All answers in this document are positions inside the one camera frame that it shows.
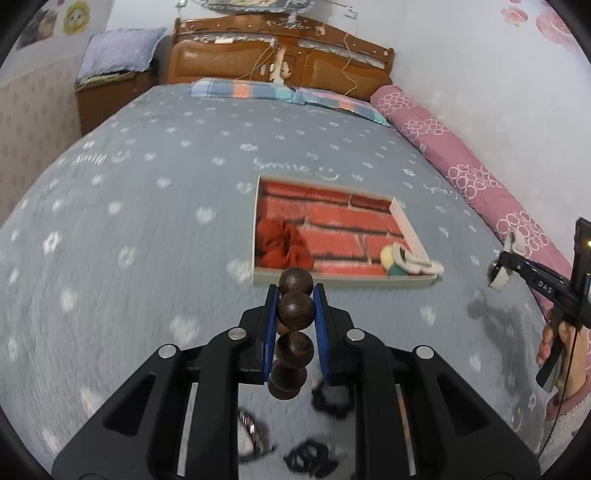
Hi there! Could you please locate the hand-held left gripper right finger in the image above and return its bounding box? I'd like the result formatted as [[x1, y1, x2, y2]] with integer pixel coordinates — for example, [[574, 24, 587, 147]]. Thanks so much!
[[313, 284, 541, 480]]

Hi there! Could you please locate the black scrunchie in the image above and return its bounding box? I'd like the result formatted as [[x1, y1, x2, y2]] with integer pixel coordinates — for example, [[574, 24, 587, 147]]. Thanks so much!
[[312, 381, 357, 420]]

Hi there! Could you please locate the wooden nightstand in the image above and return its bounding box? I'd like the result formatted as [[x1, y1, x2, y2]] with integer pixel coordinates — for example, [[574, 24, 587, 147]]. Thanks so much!
[[75, 69, 158, 137]]

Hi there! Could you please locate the pink flower wall sticker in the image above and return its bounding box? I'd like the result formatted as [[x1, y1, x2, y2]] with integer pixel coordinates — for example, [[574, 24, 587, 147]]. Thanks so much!
[[501, 6, 530, 26]]

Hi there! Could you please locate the white and teal small object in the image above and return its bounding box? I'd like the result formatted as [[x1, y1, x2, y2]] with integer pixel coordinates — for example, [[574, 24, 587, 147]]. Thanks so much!
[[379, 243, 445, 278]]

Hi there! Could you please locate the pink ring pattern bolster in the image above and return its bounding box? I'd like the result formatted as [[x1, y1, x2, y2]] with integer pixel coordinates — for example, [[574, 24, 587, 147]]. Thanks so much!
[[370, 85, 583, 315]]

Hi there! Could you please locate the plaid pillow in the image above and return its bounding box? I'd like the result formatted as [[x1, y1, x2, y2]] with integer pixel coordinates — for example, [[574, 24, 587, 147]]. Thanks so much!
[[190, 78, 391, 127]]

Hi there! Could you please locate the grey flowered bedspread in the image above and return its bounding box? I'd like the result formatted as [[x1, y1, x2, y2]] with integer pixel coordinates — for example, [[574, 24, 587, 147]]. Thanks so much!
[[0, 83, 561, 480]]

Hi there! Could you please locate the lavender dotted pillow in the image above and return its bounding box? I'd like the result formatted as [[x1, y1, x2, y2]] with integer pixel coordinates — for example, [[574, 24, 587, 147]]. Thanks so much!
[[76, 27, 168, 81]]

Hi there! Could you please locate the person's right hand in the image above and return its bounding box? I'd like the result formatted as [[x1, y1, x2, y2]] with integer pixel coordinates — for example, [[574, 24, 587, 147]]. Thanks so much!
[[536, 318, 585, 398]]

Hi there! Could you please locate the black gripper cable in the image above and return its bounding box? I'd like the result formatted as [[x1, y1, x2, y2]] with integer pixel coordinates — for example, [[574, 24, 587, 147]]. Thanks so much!
[[541, 272, 591, 464]]

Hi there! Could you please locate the wooden headboard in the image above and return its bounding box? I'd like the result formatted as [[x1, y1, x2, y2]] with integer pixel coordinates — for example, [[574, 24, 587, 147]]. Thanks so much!
[[166, 15, 396, 103]]

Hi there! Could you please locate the brick pattern tray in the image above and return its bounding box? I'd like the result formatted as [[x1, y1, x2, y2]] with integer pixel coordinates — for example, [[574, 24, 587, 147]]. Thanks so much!
[[252, 174, 445, 289]]

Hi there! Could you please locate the orange charging cable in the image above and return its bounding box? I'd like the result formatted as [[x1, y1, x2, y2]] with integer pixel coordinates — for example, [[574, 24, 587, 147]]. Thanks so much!
[[341, 31, 360, 97]]

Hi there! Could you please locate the red scrunchie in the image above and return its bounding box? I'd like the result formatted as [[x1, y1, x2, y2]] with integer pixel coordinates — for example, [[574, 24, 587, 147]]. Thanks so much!
[[256, 217, 316, 271]]

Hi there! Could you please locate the dark wall picture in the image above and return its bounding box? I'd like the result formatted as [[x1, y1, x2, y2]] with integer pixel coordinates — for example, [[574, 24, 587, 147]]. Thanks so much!
[[17, 7, 57, 51]]

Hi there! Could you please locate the framed wall hanging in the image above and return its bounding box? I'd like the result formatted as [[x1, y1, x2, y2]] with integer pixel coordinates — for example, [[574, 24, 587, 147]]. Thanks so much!
[[199, 0, 317, 16]]

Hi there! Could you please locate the person's right forearm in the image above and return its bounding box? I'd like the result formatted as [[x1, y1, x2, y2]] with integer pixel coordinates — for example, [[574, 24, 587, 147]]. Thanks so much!
[[545, 378, 591, 464]]

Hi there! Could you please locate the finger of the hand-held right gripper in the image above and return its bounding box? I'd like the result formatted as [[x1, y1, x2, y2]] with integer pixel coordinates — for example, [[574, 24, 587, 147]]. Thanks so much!
[[488, 262, 509, 292], [501, 230, 574, 290]]

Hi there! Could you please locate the yellow flower wall sticker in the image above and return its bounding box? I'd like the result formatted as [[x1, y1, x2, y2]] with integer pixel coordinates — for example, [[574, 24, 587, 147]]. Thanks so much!
[[63, 1, 89, 35]]

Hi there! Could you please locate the black hair tie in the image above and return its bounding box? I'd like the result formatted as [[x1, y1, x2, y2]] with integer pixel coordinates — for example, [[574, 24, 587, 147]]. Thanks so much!
[[284, 440, 339, 478]]

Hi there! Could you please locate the dark wooden bead bracelet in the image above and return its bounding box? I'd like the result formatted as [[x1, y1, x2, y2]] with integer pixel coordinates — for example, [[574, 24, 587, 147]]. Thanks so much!
[[269, 267, 317, 401]]

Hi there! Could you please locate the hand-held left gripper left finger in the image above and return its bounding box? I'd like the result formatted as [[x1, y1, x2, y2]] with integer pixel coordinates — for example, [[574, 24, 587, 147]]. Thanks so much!
[[52, 284, 279, 480]]

